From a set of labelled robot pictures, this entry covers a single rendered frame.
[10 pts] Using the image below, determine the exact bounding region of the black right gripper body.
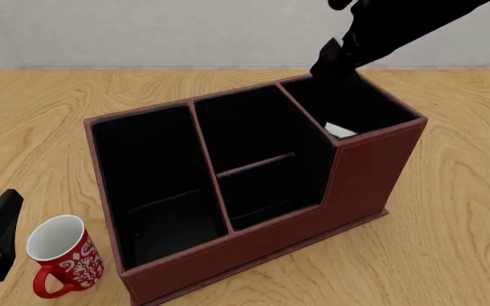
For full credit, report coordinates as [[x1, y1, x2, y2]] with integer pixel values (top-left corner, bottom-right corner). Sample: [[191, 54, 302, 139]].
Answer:
[[310, 36, 362, 82]]

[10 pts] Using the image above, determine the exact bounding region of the book with white pages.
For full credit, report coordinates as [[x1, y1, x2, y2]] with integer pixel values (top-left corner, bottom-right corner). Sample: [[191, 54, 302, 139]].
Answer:
[[325, 121, 357, 140]]

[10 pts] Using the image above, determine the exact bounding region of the red-brown desk caddy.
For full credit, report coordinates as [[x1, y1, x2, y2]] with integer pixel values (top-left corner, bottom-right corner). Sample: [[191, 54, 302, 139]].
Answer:
[[83, 72, 430, 306]]

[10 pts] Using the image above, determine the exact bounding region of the red mug with white pattern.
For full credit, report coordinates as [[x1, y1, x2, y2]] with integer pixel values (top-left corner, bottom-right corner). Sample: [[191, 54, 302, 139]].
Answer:
[[26, 214, 105, 300]]

